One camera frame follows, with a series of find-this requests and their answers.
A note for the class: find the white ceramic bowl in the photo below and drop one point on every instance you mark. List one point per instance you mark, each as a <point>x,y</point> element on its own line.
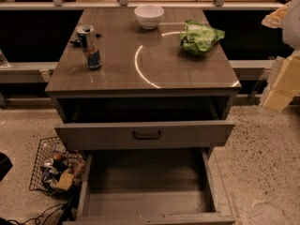
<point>148,16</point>

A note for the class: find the yellow sponge in basket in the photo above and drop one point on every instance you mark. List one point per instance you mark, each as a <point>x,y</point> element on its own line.
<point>65,181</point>

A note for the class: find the redbull can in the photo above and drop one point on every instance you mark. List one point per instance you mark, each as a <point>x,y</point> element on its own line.
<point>87,37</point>

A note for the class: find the green chip bag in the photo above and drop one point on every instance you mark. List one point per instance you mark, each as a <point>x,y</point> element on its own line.
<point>199,38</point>

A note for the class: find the black wire basket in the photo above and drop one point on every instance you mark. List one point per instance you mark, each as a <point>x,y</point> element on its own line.
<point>53,159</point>

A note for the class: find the black object at left edge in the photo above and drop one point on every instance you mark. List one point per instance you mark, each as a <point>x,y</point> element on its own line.
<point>5,165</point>

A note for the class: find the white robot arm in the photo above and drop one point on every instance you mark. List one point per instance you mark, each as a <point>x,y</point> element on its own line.
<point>291,27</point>

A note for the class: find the open grey bottom drawer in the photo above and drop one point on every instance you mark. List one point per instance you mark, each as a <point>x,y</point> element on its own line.
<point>149,187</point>

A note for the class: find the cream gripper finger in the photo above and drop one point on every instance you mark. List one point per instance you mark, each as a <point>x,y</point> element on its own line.
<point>283,84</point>
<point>276,18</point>

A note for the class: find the black snack bar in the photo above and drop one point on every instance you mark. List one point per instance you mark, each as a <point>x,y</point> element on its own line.
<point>77,43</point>

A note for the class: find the grey drawer cabinet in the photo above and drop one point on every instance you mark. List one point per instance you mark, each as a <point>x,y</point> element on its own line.
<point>144,63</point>

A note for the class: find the upper grey drawer front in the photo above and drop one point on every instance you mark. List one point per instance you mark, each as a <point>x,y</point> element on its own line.
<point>144,135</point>

